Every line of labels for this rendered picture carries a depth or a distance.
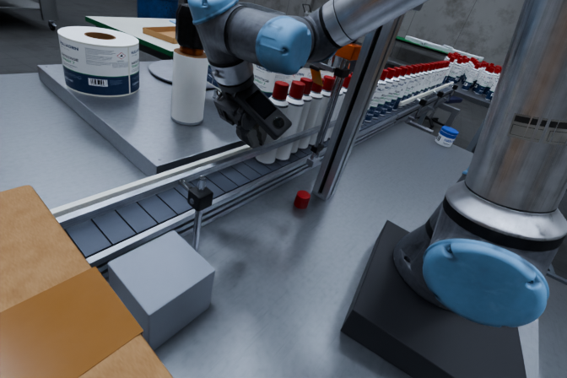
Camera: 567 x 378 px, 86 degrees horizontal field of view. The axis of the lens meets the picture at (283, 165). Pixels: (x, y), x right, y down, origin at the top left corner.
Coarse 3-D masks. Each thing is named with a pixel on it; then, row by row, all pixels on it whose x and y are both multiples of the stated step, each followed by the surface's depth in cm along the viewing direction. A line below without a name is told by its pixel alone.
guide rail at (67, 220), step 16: (272, 144) 69; (224, 160) 58; (240, 160) 62; (176, 176) 51; (192, 176) 53; (128, 192) 45; (144, 192) 46; (96, 208) 41; (112, 208) 43; (64, 224) 39
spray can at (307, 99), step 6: (300, 78) 75; (306, 78) 76; (306, 84) 74; (306, 90) 75; (306, 96) 76; (306, 102) 76; (306, 108) 77; (306, 114) 79; (300, 120) 79; (300, 126) 80; (294, 144) 82; (294, 150) 84
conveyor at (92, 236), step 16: (288, 160) 81; (208, 176) 67; (224, 176) 68; (240, 176) 70; (256, 176) 71; (160, 192) 59; (176, 192) 60; (224, 192) 63; (128, 208) 54; (144, 208) 54; (160, 208) 55; (176, 208) 56; (192, 208) 58; (80, 224) 48; (96, 224) 49; (112, 224) 50; (128, 224) 51; (144, 224) 51; (80, 240) 46; (96, 240) 47; (112, 240) 47
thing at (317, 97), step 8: (312, 88) 79; (320, 88) 79; (312, 96) 79; (320, 96) 80; (312, 104) 80; (320, 104) 81; (312, 112) 82; (312, 120) 83; (304, 128) 84; (304, 144) 87
